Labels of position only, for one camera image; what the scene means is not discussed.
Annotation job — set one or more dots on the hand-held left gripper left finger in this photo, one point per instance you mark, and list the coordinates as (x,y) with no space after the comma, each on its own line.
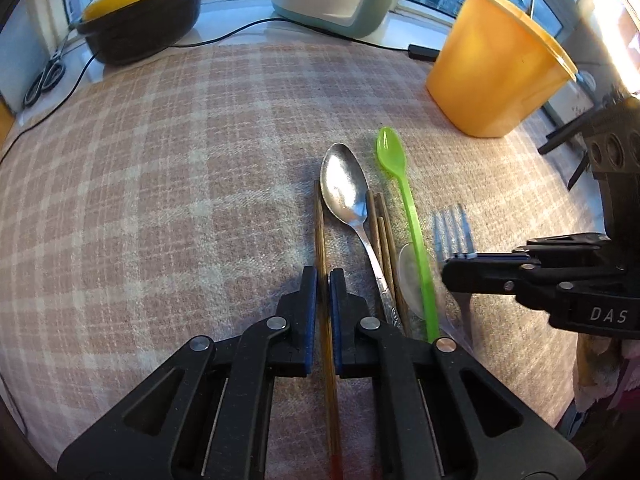
(310,320)

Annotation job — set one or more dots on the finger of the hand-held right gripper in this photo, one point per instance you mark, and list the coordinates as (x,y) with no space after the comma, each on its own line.
(480,275)
(560,242)

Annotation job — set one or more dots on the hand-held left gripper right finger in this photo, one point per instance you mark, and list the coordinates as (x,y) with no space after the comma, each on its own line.
(338,320)

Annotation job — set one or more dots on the metal fork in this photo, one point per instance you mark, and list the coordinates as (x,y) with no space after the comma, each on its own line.
(452,225)

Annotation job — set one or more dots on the clear plastic spoon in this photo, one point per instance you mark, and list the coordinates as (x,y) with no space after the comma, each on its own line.
(407,280)

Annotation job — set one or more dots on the metal spoon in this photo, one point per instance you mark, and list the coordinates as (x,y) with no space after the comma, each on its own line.
(342,185)

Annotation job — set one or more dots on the green plastic spoon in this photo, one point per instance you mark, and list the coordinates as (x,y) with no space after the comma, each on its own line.
(390,152)

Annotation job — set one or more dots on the orange plastic container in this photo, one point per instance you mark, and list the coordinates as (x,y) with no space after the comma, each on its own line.
(490,70)

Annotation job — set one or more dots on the black metal stand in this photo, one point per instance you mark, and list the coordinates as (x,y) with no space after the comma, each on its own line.
(560,137)

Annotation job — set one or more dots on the pink plaid tablecloth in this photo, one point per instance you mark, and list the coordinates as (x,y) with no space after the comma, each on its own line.
(150,210)

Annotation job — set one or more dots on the black power adapter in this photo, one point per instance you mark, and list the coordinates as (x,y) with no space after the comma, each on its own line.
(422,52)

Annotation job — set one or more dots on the black clay pot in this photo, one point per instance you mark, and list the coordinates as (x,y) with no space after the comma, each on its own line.
(145,30)

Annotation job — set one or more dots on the black scissors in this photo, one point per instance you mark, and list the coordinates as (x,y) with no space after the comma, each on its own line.
(47,72)

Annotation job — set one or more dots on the wooden panel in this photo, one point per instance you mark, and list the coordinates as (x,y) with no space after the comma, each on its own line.
(5,125)

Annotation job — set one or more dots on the grey cutting board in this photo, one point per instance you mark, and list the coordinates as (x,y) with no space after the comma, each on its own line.
(20,50)

